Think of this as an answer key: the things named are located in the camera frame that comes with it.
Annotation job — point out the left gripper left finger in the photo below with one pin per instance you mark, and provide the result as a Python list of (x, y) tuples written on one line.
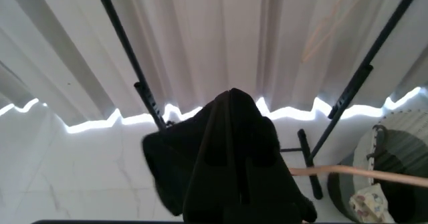
[(214, 190)]

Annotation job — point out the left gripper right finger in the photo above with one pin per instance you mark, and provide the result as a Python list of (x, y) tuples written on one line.
[(267, 190)]

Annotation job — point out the black garment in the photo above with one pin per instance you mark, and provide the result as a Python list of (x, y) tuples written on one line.
[(167, 170)]

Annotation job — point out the pink clothes hanger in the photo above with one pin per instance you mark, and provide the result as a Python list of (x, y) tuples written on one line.
[(331, 32), (368, 174)]

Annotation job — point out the black clothes rack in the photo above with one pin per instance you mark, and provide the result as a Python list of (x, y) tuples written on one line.
[(351, 90)]

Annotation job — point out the white laundry basket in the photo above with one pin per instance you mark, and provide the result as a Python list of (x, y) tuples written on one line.
[(414, 127)]

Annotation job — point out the cream printed garment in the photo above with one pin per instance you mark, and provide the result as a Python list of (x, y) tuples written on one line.
[(368, 204)]

